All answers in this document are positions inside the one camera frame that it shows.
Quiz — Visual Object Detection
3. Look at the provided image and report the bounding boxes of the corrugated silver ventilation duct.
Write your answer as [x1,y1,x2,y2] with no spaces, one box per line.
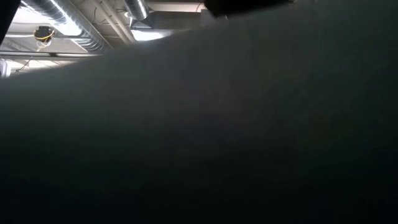
[20,0,113,54]

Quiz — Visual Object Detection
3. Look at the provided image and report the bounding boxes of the black ceiling cable reel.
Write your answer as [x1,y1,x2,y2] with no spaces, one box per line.
[33,25,57,43]

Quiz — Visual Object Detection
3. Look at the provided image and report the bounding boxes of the smooth silver ventilation duct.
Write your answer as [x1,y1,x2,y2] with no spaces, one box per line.
[124,0,150,21]

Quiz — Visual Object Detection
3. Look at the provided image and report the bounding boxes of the grey-blue garment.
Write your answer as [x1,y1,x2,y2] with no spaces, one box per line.
[0,0,398,224]

